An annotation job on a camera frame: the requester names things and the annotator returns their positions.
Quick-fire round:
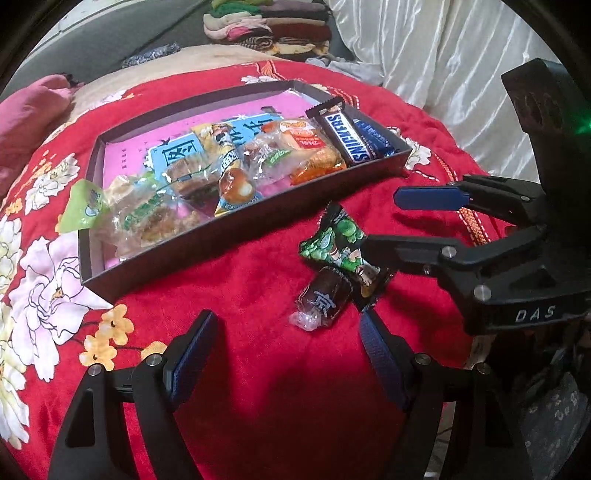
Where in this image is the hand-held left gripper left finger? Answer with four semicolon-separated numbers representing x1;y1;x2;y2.
48;309;220;480

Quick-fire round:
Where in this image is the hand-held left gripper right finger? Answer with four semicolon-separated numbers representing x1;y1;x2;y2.
359;310;546;480

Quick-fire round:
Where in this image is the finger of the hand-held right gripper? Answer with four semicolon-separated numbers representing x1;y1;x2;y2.
362;222;550;302
393;174;548;228

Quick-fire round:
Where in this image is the green candy packet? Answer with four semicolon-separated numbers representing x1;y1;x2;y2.
298;200;393;312

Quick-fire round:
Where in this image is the brown candy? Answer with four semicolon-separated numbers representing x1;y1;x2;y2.
288;265;354;330

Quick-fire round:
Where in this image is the dark brown cardboard tray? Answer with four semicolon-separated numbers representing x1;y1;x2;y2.
78;79;413;303

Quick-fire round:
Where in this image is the orange snack packet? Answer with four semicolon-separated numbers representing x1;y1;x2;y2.
261;117;347;185

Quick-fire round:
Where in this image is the green label pastry packet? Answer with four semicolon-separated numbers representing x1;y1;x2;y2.
58;175;204;257

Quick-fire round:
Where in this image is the dark blue snack packet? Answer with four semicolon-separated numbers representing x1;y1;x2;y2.
352;117;399;158

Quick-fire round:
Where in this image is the red floral blanket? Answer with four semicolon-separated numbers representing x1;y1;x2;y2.
0;60;518;480

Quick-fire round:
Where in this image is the brown chocolate bar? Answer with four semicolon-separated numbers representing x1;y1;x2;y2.
305;98;384;168

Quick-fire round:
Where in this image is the white satin cloth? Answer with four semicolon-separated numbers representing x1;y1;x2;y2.
323;0;591;185

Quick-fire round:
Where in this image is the grey floral cloth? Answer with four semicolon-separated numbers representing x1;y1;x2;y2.
517;369;587;480

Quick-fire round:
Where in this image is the white crumpled cloth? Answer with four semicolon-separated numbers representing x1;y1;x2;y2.
305;54;384;88

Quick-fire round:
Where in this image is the long yellow snack packet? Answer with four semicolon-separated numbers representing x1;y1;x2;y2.
191;119;264;217

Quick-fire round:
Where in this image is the clear packet brown pastry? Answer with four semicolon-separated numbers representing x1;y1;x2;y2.
164;150;222;204

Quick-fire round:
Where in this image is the pink book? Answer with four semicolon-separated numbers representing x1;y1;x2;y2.
99;90;324;268

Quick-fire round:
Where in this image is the stack of folded clothes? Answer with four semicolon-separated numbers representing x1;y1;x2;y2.
203;0;333;58

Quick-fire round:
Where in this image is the pink pillow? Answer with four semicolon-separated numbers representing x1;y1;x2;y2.
0;74;79;185

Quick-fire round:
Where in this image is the blue patterned cloth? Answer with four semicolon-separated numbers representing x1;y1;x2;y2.
122;42;181;68

